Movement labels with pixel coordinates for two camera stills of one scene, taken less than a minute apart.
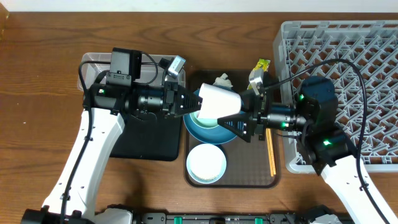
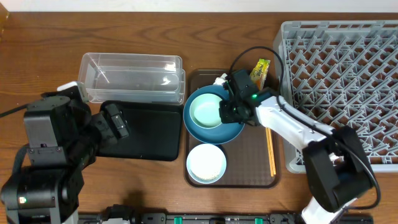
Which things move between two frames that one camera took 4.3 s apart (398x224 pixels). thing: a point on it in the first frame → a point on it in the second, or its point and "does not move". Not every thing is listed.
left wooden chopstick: (269, 152) does not move
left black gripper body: (167, 107) → (109, 134)
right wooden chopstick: (272, 151) does not move
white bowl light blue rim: (206, 163) does not move
